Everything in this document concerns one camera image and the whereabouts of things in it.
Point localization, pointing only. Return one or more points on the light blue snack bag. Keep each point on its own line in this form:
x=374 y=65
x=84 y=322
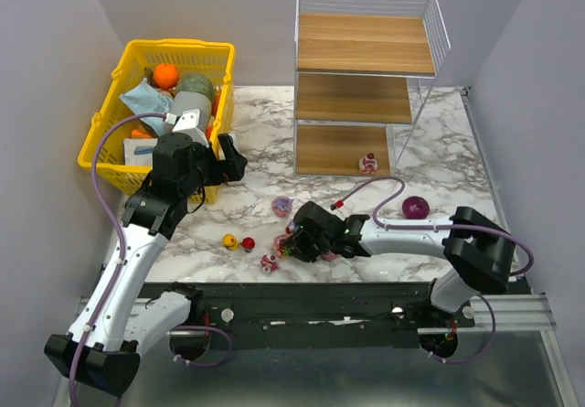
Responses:
x=144 y=98

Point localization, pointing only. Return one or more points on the green round melon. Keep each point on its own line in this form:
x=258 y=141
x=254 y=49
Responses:
x=197 y=83

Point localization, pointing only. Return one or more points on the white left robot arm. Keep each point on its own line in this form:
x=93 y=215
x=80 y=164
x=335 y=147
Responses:
x=105 y=345

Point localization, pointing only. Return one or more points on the yellow duck toy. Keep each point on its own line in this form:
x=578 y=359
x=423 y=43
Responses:
x=230 y=242

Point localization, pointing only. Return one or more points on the grey brown cylinder roll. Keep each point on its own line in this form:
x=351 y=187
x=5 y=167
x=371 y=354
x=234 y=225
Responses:
x=189 y=101

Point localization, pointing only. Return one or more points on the purple bunny cupcake toy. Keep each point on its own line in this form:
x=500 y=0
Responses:
x=290 y=228

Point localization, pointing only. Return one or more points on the white bottle black cap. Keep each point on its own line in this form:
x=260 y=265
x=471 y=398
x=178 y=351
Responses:
x=234 y=140

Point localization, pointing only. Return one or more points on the red hair mermaid toy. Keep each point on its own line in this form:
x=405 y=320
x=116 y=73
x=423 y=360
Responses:
x=248 y=244

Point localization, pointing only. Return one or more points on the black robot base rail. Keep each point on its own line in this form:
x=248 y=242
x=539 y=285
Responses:
x=350 y=315

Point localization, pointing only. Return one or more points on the pink bear green flower toy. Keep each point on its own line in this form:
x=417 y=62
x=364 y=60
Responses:
x=279 y=244

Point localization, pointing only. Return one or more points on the white box in basket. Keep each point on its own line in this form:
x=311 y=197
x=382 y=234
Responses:
x=138 y=152

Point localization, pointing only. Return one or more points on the white wire wooden shelf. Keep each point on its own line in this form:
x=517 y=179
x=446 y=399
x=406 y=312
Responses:
x=364 y=70

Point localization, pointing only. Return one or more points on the orange fruit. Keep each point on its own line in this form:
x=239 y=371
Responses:
x=166 y=76

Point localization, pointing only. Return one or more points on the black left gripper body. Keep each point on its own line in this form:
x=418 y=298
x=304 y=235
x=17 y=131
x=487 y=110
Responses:
x=230 y=161

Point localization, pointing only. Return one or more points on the purple owl pink cup toy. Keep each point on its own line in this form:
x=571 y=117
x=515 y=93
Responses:
x=282 y=206

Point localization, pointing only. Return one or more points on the purple onion toy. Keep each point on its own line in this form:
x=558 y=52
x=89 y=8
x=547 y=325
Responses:
x=415 y=208

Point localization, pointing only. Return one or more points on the pink strawberry cake toy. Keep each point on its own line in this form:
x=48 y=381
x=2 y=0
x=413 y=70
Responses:
x=368 y=164

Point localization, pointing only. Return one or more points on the purple bunny pink donut toy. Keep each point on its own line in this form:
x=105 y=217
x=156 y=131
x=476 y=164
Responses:
x=329 y=256

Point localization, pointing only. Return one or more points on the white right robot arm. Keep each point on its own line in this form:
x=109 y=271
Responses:
x=479 y=251

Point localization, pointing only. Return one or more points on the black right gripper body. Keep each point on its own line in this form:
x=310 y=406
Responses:
x=302 y=240

